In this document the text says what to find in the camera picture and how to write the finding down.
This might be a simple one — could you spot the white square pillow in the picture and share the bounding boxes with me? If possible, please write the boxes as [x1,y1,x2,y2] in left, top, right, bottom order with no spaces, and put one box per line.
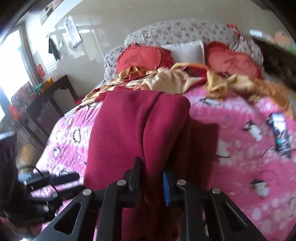
[162,40,205,65]

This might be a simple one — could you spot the dark wooden desk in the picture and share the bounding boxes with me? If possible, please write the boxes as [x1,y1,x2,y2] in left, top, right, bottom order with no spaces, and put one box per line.
[26,75,78,137]

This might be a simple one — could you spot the white cylindrical tube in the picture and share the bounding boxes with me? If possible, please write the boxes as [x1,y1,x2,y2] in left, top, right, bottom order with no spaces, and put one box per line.
[64,108,76,118]

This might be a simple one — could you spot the wall calendar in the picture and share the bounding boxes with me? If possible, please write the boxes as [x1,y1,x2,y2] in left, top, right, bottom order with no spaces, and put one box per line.
[64,15,83,48]

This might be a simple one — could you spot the dark red fleece garment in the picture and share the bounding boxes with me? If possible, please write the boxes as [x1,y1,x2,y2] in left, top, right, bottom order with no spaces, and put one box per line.
[84,90,191,240]

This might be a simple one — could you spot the red heart pillow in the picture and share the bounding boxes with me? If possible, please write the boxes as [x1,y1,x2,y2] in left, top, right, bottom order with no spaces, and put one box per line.
[205,42,262,79]
[116,43,174,73]

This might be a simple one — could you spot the yellow bag on desk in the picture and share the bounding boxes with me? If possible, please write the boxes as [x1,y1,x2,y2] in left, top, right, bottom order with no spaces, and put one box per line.
[34,77,55,93]

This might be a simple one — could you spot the framed picture on desk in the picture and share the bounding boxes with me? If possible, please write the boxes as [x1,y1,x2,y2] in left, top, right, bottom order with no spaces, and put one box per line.
[11,81,36,111]

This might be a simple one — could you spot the dark hanging cloth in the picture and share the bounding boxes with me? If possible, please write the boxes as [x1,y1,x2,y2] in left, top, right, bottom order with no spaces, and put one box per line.
[48,37,61,61]

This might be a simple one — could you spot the red wall sticker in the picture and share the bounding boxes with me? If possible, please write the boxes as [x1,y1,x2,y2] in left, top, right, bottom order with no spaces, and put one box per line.
[37,64,45,77]

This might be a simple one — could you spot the smartphone on bed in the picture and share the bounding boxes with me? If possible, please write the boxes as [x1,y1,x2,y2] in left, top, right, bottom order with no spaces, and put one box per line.
[266,113,291,159]

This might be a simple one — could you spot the red heart pillow right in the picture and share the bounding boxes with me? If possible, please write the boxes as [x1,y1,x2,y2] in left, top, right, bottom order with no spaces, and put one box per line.
[205,42,262,79]

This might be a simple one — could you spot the red heart pillow left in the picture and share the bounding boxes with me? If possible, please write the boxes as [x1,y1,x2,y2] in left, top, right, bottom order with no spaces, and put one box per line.
[116,43,174,73]

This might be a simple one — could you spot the red and yellow blanket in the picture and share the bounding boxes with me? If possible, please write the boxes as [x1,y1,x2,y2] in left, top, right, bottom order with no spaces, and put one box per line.
[77,63,294,118]

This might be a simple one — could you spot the pink penguin print blanket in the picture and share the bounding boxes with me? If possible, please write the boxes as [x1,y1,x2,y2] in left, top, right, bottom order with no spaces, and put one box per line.
[37,86,295,240]

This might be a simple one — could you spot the wall poster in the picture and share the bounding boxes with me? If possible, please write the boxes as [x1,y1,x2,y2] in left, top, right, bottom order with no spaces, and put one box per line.
[39,0,63,25]

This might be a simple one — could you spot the red box on cabinet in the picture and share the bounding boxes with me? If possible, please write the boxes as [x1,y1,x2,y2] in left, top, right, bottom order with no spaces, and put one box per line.
[9,105,20,121]

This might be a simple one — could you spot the floral headboard cushion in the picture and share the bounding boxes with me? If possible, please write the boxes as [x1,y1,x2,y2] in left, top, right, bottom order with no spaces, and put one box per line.
[103,19,263,81]

